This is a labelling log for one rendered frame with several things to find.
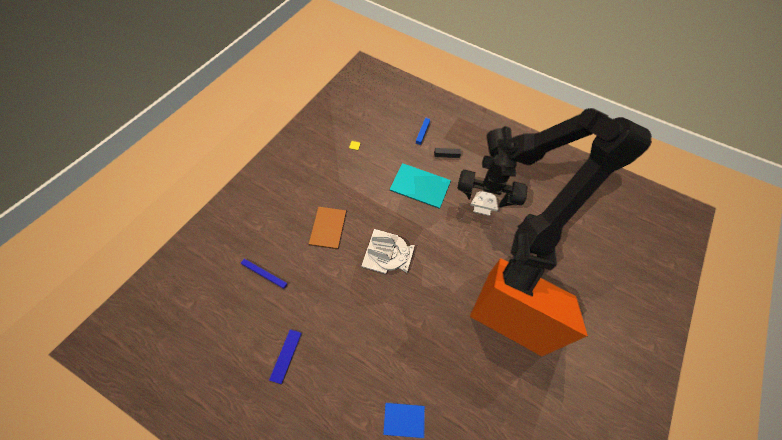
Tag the teal flat rectangular plate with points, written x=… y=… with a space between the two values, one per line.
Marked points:
x=420 y=185

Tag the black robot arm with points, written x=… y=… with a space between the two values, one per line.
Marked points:
x=618 y=143

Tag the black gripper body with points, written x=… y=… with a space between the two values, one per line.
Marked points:
x=518 y=192

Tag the dark grey rectangular bar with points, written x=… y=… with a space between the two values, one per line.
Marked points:
x=448 y=153

